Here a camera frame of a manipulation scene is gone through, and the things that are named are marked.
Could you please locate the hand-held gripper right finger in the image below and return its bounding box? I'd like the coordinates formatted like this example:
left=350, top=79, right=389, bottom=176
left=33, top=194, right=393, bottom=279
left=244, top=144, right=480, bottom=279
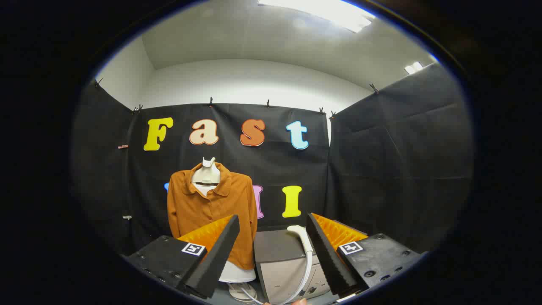
left=306, top=213, right=425, bottom=299

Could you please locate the black backdrop cloth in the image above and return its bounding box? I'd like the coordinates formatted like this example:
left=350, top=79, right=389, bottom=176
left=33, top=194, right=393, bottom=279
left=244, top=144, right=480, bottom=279
left=72, top=63, right=474, bottom=263

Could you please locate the white mannequin torso stand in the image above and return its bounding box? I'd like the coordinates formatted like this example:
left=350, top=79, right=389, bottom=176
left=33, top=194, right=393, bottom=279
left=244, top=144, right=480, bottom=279
left=191, top=157, right=258, bottom=302

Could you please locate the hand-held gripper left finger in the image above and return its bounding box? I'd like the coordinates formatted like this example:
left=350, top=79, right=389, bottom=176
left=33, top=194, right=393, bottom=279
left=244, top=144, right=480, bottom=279
left=125, top=214, right=241, bottom=299

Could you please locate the orange-brown button shirt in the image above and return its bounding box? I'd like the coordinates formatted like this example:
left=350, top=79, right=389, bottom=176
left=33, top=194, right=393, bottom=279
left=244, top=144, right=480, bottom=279
left=167, top=162, right=258, bottom=270

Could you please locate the long ceiling light panel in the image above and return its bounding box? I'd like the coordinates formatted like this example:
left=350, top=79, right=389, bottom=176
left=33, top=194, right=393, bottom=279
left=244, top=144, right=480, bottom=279
left=257, top=0, right=376, bottom=33

